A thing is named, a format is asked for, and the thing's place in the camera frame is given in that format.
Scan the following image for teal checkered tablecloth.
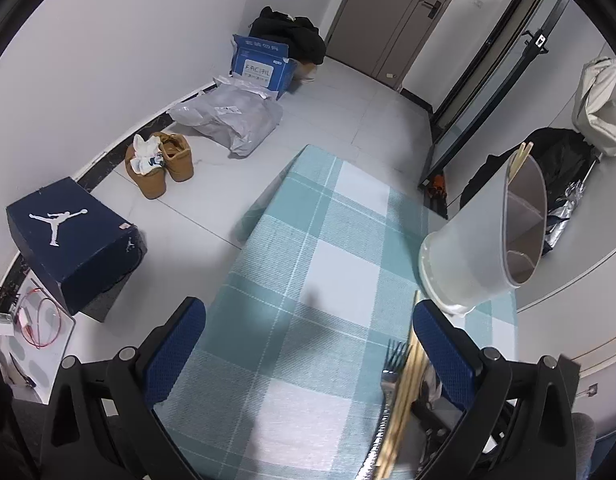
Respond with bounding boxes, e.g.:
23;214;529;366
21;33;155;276
152;144;519;480

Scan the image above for brown boot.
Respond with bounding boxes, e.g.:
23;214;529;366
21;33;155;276
152;132;195;182
125;135;169;200

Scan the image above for grey plastic bag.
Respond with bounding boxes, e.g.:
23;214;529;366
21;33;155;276
168;76;283;157

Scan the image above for black framed glass door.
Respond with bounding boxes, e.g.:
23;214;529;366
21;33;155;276
420;0;571;191

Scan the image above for white cloth bag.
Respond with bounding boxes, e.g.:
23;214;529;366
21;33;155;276
572;56;616;158

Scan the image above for silver and navy cloth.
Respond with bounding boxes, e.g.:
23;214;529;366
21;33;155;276
542;180;587;251

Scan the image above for white socks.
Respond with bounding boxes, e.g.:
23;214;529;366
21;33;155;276
130;135;165;176

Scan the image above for brown door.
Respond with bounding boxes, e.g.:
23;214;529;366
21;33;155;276
325;0;476;91

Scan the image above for silver metal fork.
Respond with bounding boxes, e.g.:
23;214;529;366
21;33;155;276
365;338;409;480

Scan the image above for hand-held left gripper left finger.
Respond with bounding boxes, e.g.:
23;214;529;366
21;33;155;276
38;296;209;480

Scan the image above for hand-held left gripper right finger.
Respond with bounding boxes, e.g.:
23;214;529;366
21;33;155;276
412;300;596;480

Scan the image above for black bag on counter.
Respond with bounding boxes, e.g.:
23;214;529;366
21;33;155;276
460;127;596;261

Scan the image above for white grey utensil holder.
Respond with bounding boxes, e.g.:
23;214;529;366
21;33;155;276
418;152;548;317

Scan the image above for pale wooden chopstick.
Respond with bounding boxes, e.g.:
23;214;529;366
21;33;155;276
385;330;429;480
380;331;425;480
377;332;419;480
513;141;535;173
508;144;528;181

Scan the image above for white board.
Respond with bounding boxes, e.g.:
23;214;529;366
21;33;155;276
0;270;76;403

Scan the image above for red cable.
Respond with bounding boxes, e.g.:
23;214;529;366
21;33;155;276
20;290;63;350

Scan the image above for navy shoe box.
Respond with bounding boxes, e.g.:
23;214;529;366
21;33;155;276
6;176;147;317

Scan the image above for blue cardboard box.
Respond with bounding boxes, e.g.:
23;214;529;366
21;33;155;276
231;34;297;101

